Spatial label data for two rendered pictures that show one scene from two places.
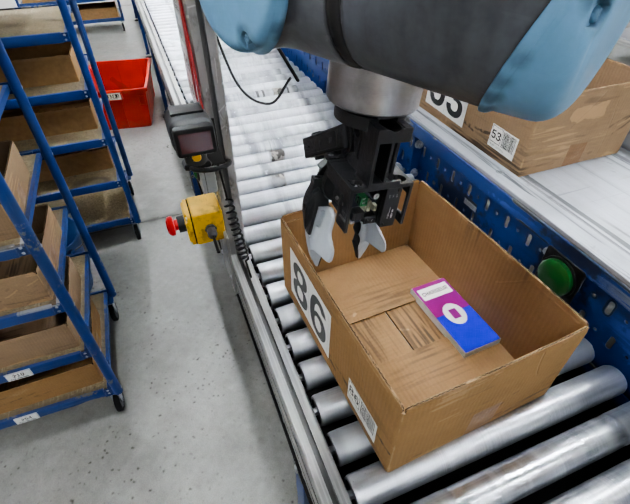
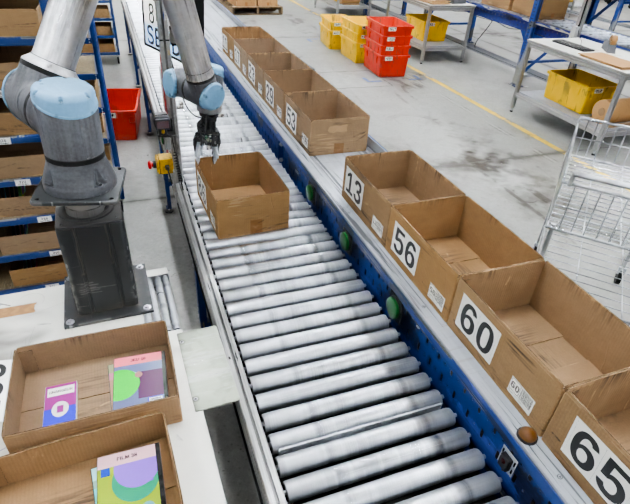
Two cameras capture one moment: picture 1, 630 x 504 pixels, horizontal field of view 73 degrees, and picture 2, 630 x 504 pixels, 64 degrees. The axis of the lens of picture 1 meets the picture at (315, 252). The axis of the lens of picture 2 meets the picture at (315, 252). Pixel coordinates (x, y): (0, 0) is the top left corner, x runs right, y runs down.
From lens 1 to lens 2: 154 cm
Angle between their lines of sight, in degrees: 7
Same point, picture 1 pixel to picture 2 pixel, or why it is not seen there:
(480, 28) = (196, 97)
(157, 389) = not seen: hidden behind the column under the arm
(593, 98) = (337, 122)
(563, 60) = (203, 101)
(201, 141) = (165, 124)
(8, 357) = (52, 242)
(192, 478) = not seen: hidden behind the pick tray
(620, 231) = (336, 175)
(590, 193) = (336, 163)
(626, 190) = not seen: hidden behind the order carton
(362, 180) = (205, 131)
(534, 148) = (313, 142)
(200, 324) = (159, 259)
